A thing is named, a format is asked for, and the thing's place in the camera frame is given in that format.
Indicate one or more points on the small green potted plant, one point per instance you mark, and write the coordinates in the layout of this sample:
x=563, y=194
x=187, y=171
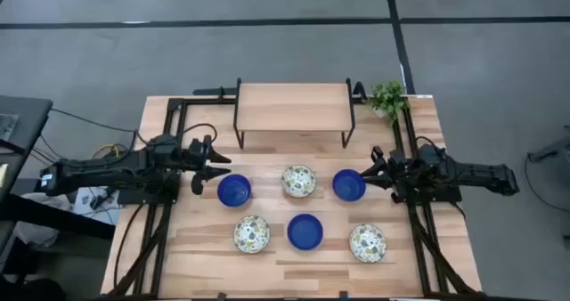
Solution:
x=388, y=98

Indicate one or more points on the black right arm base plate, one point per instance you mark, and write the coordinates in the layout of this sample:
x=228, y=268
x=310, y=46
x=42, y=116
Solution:
x=445, y=197

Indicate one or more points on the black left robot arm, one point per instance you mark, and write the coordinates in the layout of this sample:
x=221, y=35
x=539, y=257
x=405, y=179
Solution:
x=111, y=172

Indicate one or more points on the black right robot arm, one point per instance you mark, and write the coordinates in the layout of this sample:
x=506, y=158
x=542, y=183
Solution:
x=467, y=176

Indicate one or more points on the grey tripod stand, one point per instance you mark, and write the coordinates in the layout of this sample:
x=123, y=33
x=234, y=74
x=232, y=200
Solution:
x=554, y=150

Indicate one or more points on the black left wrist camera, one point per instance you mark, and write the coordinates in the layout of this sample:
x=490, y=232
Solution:
x=198, y=185

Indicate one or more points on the white patterned mini bowl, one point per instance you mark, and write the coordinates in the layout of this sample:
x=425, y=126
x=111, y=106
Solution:
x=298, y=181
x=251, y=234
x=367, y=243

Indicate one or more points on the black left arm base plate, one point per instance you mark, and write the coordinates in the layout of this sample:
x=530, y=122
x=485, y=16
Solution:
x=147, y=198

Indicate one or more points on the small black clamp bracket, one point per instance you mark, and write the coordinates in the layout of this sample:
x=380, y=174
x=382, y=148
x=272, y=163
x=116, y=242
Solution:
x=360, y=91

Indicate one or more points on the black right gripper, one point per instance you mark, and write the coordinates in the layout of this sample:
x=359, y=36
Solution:
x=395, y=176

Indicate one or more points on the white printed paper sheet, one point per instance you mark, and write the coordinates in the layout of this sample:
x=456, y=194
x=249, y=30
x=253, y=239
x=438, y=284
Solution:
x=81, y=205

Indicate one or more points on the white crumpled cloth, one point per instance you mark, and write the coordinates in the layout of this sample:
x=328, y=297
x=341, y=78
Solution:
x=38, y=235

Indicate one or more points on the blue mini bowl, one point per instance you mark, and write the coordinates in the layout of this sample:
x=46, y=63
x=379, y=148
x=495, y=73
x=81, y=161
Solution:
x=305, y=232
x=234, y=190
x=347, y=186

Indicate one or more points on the wooden shelf riser black legs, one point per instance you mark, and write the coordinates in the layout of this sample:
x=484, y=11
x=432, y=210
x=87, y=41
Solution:
x=294, y=107

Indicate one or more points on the black desk crossbar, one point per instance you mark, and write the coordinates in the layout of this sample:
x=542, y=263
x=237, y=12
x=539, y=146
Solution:
x=53, y=214

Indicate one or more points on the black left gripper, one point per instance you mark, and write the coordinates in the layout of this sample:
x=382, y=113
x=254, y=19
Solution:
x=199, y=158

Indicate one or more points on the grey sheet on desk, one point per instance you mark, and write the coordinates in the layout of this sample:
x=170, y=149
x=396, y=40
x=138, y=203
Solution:
x=6, y=127

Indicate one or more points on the black metal table frame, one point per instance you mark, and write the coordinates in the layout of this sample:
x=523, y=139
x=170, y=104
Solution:
x=202, y=100

